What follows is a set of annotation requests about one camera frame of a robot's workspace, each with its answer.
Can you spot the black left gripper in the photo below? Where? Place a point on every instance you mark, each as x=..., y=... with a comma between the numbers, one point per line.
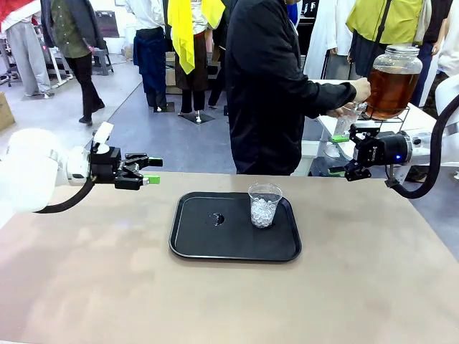
x=105, y=165

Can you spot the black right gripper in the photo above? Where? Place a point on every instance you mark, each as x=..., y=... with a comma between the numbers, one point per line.
x=383, y=150

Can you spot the tall clear plastic cup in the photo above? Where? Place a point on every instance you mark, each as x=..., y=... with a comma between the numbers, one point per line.
x=346, y=122

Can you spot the glass tea dispenser jar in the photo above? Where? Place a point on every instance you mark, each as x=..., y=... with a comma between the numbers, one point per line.
x=392, y=86

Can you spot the short clear plastic cup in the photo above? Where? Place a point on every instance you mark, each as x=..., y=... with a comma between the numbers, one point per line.
x=264, y=209

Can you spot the person's right forearm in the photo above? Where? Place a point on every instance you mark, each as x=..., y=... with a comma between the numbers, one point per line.
x=330, y=100

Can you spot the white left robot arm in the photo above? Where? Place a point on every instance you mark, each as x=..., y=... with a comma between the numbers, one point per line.
x=32, y=168

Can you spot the person's left hand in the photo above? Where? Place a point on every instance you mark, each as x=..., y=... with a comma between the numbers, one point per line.
x=340, y=111

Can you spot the person's right hand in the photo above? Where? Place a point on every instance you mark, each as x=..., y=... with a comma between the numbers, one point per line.
x=361, y=89

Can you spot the stacked brown cardboard boxes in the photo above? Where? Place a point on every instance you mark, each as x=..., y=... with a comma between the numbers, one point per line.
x=170, y=75

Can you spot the mannequin with brown skirt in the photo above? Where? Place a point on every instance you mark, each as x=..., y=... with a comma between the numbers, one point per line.
x=195, y=71

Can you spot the grey plastic stool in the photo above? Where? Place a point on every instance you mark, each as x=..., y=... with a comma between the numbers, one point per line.
x=105, y=61

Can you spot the person in black jacket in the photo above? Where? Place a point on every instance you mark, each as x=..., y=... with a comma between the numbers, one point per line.
x=261, y=89

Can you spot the mannequin with navy skirt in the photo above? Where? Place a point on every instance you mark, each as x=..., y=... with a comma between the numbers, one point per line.
x=148, y=53

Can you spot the white hanging garment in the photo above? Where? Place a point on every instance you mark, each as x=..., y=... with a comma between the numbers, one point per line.
x=326, y=36

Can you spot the black rectangular serving tray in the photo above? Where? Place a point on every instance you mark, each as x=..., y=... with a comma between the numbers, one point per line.
x=235, y=247

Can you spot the person in olive shirt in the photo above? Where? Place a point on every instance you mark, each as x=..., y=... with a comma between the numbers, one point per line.
x=77, y=53

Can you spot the mannequin in lime jacket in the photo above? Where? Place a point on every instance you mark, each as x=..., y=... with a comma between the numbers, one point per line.
x=383, y=18

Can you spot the yellow hanging cloth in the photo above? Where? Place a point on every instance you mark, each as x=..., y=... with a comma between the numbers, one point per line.
x=183, y=36

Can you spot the person in white top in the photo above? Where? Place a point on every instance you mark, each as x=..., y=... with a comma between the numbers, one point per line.
x=451, y=39

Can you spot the flat brown cardboard box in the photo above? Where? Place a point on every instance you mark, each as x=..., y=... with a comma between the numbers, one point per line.
x=5, y=111

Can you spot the dark display board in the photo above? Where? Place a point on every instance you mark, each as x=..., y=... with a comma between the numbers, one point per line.
x=109, y=23

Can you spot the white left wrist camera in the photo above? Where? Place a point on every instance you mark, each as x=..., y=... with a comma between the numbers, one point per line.
x=102, y=138

